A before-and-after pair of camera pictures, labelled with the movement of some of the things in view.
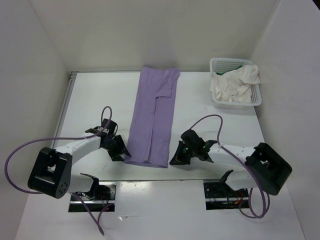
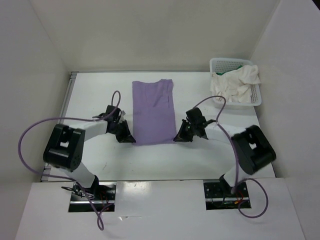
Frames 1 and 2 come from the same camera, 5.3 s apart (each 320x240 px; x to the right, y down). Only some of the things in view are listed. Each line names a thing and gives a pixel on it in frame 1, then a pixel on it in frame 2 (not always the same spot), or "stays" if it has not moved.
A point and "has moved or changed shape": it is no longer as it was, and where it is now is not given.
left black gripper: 115,155 to 126,137
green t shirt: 223,72 stays
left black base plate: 107,196 stays
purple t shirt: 149,138 has moved or changed shape
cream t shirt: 235,86 stays
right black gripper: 179,159 to 181,136
